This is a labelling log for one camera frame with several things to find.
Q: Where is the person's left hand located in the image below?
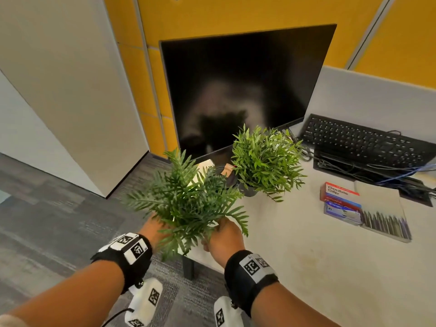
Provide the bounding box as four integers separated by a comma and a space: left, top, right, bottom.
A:
138, 214, 178, 256

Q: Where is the person's right hand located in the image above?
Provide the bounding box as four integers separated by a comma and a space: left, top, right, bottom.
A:
201, 217, 247, 269

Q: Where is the fern potted plant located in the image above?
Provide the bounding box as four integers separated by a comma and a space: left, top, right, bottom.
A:
122, 148, 249, 261

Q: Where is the coffee cup with black lid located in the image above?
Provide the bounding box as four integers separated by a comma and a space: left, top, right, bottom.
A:
213, 165, 239, 191

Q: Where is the bushy small-leaf potted plant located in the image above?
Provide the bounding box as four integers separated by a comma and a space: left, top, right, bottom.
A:
231, 124, 307, 203

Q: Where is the blue white clip box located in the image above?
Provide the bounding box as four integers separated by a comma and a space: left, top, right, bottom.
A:
322, 200, 363, 226

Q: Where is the red white clip box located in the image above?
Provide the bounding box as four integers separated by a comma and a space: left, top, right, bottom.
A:
319, 182, 362, 210

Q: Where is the clear pen case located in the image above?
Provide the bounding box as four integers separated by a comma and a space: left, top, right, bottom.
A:
353, 180, 413, 243

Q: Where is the person's right forearm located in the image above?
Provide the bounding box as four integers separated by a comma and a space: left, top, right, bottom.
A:
250, 282, 341, 327

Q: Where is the person's left forearm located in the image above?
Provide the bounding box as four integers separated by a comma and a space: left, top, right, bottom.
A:
6, 260, 125, 327

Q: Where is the black table leg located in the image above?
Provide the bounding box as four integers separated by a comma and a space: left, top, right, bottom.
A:
182, 255, 195, 280

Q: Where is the black right wrist band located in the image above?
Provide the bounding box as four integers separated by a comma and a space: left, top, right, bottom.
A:
223, 250, 279, 318

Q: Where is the black wrist band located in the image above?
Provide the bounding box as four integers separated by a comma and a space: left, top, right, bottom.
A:
223, 250, 279, 318
90, 232, 153, 295

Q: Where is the black left wrist band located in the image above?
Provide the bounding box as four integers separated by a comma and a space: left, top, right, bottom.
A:
90, 232, 153, 295

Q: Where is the beige cardboard sheet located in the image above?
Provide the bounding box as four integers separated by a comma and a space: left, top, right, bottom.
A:
196, 159, 216, 184

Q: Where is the white table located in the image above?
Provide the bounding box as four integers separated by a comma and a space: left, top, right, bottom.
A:
185, 132, 436, 327

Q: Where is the black monitor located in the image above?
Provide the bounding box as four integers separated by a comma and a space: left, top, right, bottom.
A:
159, 24, 338, 166

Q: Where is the black keyboard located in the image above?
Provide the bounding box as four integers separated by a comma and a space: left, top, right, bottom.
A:
298, 114, 436, 169

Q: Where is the beige left sleeve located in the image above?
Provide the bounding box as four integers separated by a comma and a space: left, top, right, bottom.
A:
0, 315, 28, 327

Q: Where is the beige partition panel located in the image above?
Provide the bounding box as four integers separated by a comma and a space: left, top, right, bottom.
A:
0, 0, 150, 198

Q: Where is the grey desk partition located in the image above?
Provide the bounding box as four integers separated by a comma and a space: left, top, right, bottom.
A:
289, 65, 436, 147

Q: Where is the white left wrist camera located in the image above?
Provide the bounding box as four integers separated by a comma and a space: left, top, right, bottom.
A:
124, 277, 164, 327

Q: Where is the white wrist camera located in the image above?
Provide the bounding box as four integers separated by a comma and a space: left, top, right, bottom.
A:
124, 277, 164, 327
213, 296, 244, 327

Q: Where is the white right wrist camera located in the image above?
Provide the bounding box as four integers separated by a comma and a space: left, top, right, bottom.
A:
213, 296, 244, 327

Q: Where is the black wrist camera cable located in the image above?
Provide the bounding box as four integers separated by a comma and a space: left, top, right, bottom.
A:
102, 308, 135, 327

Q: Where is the bundle of black cables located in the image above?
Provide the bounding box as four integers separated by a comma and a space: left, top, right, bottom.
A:
281, 127, 314, 162

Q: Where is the black desk cable tray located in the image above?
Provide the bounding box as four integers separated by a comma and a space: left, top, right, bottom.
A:
312, 148, 434, 208

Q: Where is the blue cable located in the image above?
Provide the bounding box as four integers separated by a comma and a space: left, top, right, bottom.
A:
374, 163, 436, 186

